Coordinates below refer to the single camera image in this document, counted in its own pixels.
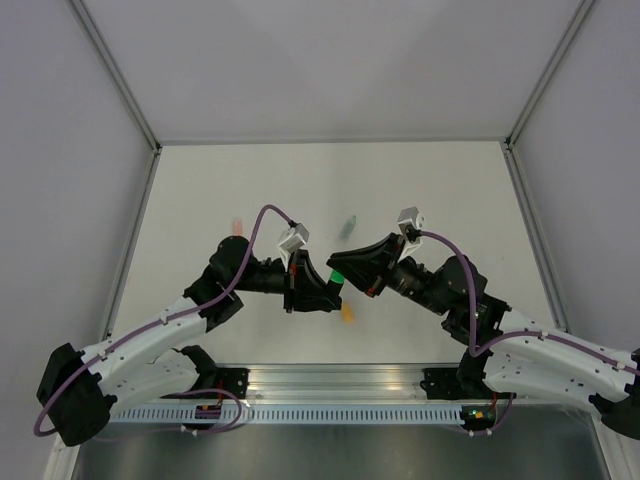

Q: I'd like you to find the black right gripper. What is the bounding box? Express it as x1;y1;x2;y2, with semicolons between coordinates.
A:
325;235;447;318

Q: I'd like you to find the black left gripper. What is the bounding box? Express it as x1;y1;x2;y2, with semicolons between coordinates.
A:
231;246;341;311

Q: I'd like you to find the dark green highlighter pen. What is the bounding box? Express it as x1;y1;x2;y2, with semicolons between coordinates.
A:
327;270;345;298

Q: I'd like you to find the translucent green highlighter pen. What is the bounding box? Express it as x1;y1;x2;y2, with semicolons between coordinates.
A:
339;215;357;241

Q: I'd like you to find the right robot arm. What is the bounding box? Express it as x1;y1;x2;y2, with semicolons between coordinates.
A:
327;231;639;439

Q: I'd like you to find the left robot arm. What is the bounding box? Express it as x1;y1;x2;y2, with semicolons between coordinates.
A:
36;236;344;447

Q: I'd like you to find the orange pen cap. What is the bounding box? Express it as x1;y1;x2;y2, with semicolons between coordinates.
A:
340;301;355;324

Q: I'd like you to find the orange highlighter pen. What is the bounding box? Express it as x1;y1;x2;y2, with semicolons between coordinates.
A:
231;217;243;236

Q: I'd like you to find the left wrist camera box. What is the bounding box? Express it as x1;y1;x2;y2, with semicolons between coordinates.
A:
277;223;309;267

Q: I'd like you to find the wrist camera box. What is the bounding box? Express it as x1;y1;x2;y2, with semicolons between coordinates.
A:
397;207;424;255
277;223;309;267

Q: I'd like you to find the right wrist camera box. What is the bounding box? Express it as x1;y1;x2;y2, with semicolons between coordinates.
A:
397;207;424;255

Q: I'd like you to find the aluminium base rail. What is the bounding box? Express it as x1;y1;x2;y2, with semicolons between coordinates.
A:
74;363;614;402

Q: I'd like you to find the white slotted cable duct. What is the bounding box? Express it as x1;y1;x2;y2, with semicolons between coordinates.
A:
111;401;463;426

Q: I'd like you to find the right aluminium frame post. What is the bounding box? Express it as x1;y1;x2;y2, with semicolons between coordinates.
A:
503;0;599;150

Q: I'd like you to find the aluminium frame post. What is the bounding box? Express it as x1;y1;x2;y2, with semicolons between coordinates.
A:
503;0;599;150
66;0;162;154

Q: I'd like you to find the left aluminium frame post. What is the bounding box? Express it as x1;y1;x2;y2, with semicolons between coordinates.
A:
66;0;162;154

